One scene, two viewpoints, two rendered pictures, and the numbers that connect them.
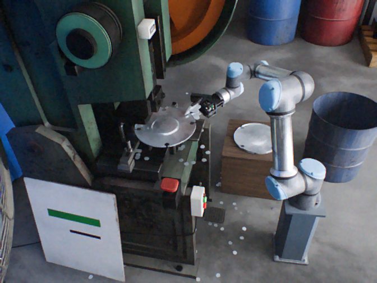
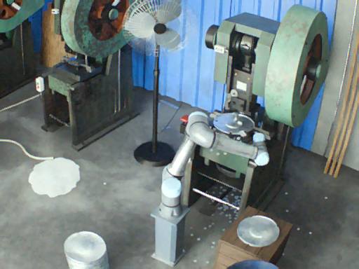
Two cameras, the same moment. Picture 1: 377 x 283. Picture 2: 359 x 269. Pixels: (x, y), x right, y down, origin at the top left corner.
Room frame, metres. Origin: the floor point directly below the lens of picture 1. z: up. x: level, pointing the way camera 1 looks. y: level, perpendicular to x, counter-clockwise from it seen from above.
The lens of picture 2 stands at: (1.65, -2.41, 2.27)
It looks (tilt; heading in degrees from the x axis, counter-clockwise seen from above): 33 degrees down; 108
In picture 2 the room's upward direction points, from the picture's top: 3 degrees clockwise
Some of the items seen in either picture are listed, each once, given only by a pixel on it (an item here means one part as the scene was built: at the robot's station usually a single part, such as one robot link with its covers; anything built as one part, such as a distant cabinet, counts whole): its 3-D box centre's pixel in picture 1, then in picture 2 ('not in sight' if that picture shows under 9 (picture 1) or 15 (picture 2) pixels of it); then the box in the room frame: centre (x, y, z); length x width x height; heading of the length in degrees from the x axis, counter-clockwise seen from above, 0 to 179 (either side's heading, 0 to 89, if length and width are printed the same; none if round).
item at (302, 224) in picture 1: (295, 225); (170, 234); (1.04, -0.56, 0.23); 0.19 x 0.19 x 0.45; 79
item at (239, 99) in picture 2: (141, 77); (243, 87); (1.27, 0.17, 1.04); 0.17 x 0.15 x 0.30; 75
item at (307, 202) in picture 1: (305, 191); (170, 205); (1.04, -0.56, 0.50); 0.15 x 0.15 x 0.10
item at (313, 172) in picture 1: (308, 175); (171, 190); (1.03, -0.55, 0.62); 0.13 x 0.12 x 0.14; 110
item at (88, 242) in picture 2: not in sight; (84, 246); (0.58, -0.96, 0.26); 0.29 x 0.29 x 0.01
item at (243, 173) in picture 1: (254, 158); (253, 248); (1.62, -0.46, 0.18); 0.40 x 0.38 x 0.35; 75
